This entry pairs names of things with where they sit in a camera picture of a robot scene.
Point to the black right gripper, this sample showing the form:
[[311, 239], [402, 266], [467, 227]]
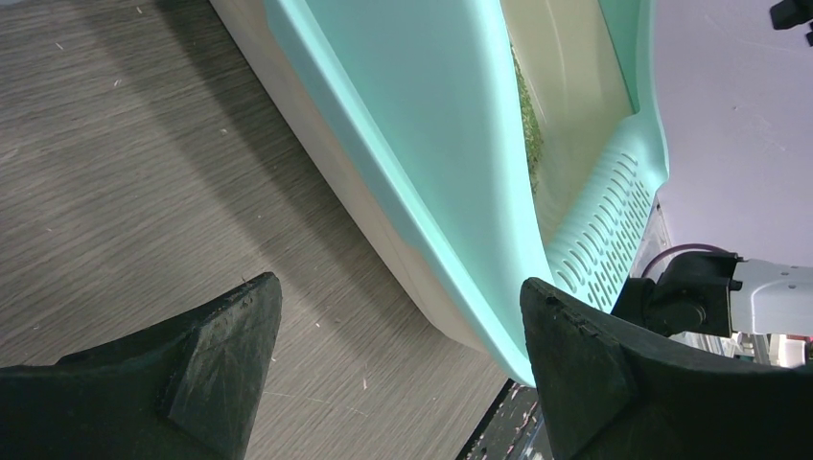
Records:
[[788, 14]]

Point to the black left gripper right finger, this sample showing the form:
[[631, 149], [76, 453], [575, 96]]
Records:
[[611, 390]]

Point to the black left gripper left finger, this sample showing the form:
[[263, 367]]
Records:
[[187, 387]]

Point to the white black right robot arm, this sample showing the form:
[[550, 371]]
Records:
[[734, 87]]

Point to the green cat litter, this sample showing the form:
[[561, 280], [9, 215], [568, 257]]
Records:
[[533, 140]]

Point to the teal litter box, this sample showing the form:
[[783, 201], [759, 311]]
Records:
[[410, 110]]

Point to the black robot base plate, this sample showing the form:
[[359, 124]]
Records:
[[512, 428]]

